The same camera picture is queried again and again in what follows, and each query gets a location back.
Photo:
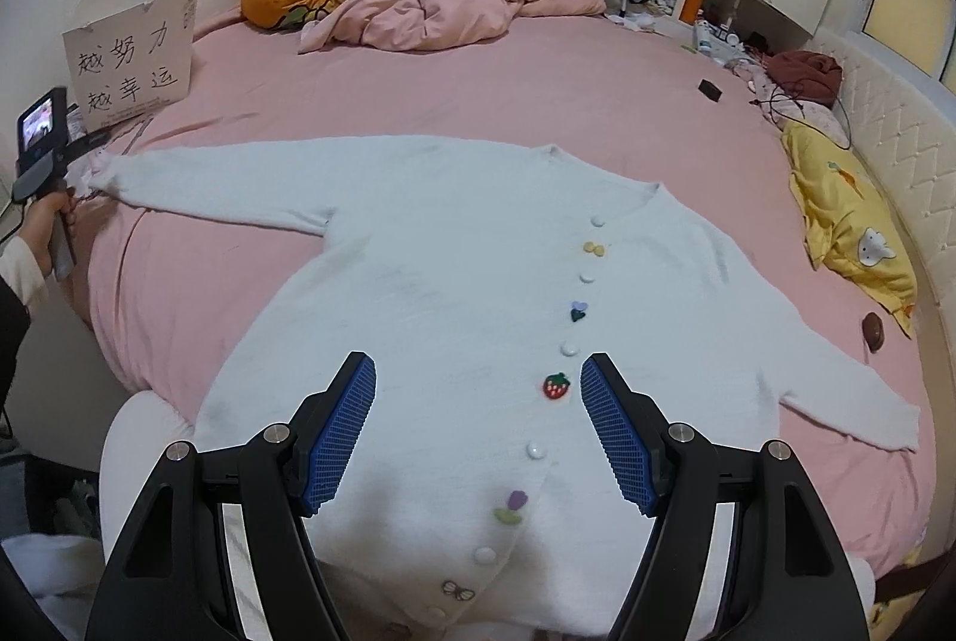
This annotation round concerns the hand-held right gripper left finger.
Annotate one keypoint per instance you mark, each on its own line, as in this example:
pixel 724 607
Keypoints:
pixel 343 432

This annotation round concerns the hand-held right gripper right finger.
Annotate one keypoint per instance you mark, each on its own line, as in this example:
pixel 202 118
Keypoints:
pixel 616 432

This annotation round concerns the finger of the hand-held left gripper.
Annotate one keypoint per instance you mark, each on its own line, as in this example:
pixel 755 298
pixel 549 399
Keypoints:
pixel 89 144

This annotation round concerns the white button cardigan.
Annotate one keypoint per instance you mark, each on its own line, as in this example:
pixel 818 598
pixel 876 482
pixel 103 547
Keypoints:
pixel 448 275

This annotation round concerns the person's left forearm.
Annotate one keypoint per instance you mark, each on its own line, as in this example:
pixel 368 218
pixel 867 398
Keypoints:
pixel 19 282

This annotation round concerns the person's left hand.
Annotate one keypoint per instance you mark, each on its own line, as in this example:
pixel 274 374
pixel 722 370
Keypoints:
pixel 41 223

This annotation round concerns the small brown round item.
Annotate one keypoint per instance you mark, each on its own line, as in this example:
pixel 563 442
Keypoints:
pixel 874 331

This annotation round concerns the small black box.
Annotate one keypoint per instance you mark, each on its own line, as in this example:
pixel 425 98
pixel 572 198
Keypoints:
pixel 710 90

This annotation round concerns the pink bed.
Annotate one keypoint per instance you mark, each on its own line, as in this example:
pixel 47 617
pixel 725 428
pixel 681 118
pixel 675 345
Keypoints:
pixel 523 88

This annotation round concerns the dark red cloth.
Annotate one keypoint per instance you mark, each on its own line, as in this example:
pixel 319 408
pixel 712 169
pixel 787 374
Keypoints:
pixel 806 73

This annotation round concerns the white padded headboard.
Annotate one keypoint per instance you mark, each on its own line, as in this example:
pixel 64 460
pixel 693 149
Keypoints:
pixel 896 126

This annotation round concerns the orange bottle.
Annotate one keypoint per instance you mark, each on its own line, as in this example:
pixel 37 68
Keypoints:
pixel 692 2

